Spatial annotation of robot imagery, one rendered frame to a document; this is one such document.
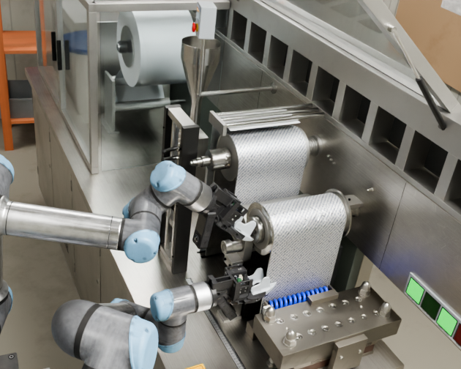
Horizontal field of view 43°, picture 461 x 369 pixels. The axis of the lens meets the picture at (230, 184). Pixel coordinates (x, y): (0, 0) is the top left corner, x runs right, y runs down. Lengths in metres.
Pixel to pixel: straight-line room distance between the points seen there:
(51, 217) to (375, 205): 0.89
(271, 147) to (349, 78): 0.30
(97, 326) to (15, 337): 1.86
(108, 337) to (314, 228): 0.69
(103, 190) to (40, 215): 1.06
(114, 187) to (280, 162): 0.86
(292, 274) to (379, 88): 0.57
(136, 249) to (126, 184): 1.12
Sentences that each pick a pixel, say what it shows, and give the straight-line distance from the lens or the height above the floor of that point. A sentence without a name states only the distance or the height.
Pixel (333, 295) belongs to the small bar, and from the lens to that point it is 1.77.
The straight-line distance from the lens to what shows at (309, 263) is 1.72.
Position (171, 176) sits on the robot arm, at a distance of 1.36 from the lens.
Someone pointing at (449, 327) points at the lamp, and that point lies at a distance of 1.60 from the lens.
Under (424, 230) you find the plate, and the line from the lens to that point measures 1.59.
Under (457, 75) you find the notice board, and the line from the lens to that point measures 3.46.
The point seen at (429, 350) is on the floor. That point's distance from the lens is 3.30.
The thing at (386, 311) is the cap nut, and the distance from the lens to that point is 1.77.
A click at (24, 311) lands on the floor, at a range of 3.18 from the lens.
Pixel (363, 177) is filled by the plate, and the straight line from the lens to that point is 1.74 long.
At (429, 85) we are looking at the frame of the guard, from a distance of 1.41.
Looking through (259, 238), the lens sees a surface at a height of 1.25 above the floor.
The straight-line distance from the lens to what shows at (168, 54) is 2.37.
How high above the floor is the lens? 2.18
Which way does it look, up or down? 31 degrees down
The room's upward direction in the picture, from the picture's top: 7 degrees clockwise
